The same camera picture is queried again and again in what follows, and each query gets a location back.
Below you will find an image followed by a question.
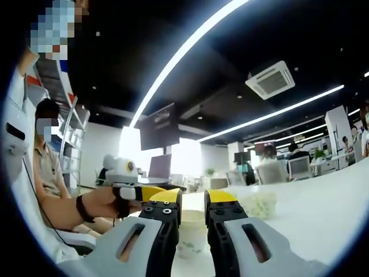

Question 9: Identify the large black display screen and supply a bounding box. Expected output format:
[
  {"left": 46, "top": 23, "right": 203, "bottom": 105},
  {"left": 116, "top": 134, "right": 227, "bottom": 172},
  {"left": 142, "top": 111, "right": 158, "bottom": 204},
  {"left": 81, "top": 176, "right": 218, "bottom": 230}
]
[{"left": 140, "top": 103, "right": 181, "bottom": 151}]

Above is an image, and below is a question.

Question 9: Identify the white ceiling air conditioner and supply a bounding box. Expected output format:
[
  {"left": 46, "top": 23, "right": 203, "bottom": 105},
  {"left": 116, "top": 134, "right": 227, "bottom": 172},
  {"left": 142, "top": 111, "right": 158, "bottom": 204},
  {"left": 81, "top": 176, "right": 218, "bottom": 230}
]
[{"left": 244, "top": 59, "right": 296, "bottom": 101}]

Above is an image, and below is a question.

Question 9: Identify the dark red wall screen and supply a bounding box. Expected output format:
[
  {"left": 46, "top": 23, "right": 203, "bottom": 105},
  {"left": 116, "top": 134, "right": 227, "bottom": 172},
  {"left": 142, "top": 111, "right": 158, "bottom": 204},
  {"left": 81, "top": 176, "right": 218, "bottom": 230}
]
[{"left": 254, "top": 140, "right": 277, "bottom": 154}]

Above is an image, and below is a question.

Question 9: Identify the black wristband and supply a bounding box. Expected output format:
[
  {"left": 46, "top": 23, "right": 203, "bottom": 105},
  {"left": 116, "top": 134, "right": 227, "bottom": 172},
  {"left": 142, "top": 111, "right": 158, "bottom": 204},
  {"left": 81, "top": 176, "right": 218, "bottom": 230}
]
[{"left": 76, "top": 194, "right": 96, "bottom": 223}]

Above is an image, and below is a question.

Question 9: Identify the long curved ceiling light strip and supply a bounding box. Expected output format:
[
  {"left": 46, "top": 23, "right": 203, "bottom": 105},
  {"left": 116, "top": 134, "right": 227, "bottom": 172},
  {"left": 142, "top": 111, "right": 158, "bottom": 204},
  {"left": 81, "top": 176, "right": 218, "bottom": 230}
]
[{"left": 131, "top": 0, "right": 250, "bottom": 128}]

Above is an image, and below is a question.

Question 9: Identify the white mesh office chair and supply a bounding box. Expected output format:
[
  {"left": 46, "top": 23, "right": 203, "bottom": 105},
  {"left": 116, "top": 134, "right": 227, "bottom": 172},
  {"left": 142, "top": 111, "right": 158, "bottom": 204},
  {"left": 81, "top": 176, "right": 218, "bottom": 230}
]
[
  {"left": 288, "top": 158, "right": 311, "bottom": 182},
  {"left": 255, "top": 161, "right": 289, "bottom": 185}
]

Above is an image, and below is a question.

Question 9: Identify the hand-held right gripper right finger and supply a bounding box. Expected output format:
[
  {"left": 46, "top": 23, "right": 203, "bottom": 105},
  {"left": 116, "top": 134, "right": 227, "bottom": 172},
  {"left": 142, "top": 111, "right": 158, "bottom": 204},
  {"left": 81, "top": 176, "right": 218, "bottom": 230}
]
[{"left": 203, "top": 189, "right": 331, "bottom": 277}]

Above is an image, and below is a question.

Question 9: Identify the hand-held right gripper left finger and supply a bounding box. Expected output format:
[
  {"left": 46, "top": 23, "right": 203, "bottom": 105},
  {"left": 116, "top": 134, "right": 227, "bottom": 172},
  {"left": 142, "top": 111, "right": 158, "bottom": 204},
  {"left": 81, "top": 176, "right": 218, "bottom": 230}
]
[{"left": 55, "top": 189, "right": 183, "bottom": 277}]

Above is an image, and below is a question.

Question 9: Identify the open laptop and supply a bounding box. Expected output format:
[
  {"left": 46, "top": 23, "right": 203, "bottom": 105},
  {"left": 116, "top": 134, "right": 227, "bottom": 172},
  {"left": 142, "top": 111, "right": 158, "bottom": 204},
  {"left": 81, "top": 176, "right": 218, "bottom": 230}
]
[{"left": 148, "top": 154, "right": 173, "bottom": 179}]

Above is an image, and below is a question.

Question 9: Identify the white low cabinet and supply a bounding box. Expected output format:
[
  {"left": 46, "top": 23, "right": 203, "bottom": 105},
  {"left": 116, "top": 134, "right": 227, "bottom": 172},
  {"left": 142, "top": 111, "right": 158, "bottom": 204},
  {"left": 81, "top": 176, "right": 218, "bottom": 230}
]
[{"left": 209, "top": 177, "right": 229, "bottom": 190}]

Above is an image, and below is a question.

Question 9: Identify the green-print white paper cup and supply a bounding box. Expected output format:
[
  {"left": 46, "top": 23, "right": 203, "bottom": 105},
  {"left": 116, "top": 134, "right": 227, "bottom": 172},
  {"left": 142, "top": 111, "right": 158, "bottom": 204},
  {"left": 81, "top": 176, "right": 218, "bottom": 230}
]
[{"left": 176, "top": 209, "right": 209, "bottom": 260}]

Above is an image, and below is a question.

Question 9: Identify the person's left hand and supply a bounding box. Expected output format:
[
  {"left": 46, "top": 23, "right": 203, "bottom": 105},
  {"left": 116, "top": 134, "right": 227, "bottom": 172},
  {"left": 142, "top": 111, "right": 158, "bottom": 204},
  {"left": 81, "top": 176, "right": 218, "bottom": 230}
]
[{"left": 85, "top": 186, "right": 145, "bottom": 222}]

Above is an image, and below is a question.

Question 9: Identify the white table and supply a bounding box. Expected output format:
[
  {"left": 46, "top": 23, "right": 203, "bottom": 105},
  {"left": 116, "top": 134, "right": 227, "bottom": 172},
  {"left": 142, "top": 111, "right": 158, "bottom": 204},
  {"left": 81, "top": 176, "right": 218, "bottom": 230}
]
[{"left": 126, "top": 160, "right": 369, "bottom": 277}]

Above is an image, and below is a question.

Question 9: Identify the white chest device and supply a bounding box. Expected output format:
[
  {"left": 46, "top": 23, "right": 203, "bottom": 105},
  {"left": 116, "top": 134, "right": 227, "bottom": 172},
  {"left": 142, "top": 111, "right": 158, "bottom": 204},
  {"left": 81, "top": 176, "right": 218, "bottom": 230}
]
[{"left": 2, "top": 95, "right": 32, "bottom": 162}]

